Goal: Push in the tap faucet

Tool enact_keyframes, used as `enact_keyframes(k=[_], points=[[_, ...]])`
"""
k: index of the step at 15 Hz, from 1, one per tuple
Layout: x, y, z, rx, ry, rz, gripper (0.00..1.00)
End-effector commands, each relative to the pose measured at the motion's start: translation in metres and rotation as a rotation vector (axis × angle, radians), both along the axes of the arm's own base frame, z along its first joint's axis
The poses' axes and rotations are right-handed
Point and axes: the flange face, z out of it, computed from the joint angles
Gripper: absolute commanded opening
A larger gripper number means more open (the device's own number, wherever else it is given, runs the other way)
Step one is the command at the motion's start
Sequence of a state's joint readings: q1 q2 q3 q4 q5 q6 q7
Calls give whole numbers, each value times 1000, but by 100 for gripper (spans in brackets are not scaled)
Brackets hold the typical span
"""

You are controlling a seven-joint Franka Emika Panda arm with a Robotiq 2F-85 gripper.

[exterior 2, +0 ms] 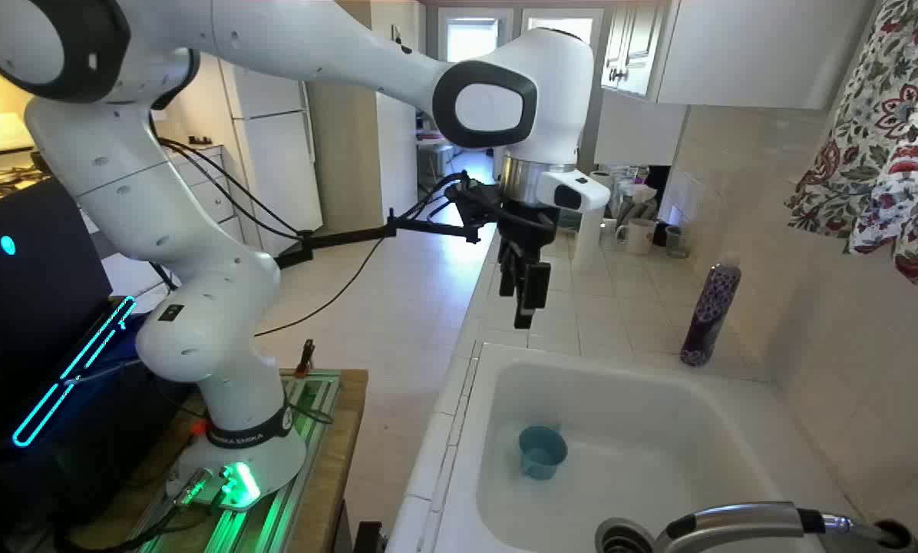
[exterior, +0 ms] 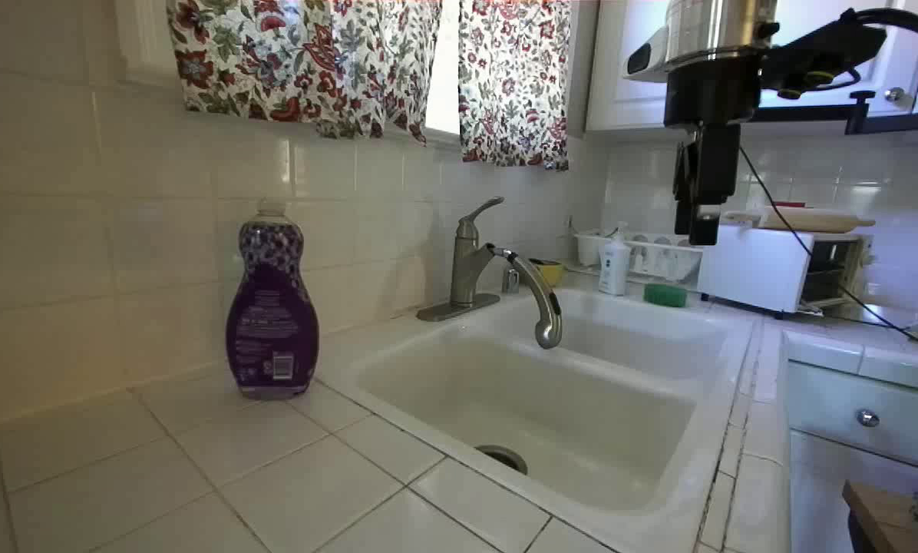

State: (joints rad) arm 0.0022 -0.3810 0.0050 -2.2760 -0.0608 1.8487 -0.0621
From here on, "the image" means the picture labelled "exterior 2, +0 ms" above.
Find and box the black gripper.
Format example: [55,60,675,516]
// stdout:
[495,195,566,333]

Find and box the chrome tap faucet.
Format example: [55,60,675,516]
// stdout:
[652,498,918,553]

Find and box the blue plastic cup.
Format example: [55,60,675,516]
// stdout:
[516,421,571,484]

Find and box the purple dish soap bottle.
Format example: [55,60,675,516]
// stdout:
[680,258,743,368]

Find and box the red black clamp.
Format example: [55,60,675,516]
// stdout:
[296,336,321,378]

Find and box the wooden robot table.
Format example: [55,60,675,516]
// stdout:
[64,366,371,553]

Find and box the metal sink drain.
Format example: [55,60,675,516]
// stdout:
[594,516,662,553]

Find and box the wide floral curtain panel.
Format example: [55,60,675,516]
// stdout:
[787,0,918,261]

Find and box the narrow floral curtain panel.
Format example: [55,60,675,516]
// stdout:
[848,59,918,300]

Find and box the black computer with cyan light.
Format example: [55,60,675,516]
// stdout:
[0,174,198,498]

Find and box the black boom-mounted camera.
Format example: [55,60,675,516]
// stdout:
[441,168,507,245]

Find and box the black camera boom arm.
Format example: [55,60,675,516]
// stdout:
[272,207,481,272]

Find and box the thin black camera cable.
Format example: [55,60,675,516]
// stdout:
[251,235,402,341]

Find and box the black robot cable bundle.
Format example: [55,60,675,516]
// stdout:
[153,135,312,245]

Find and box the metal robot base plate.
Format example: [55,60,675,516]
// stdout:
[128,371,343,553]

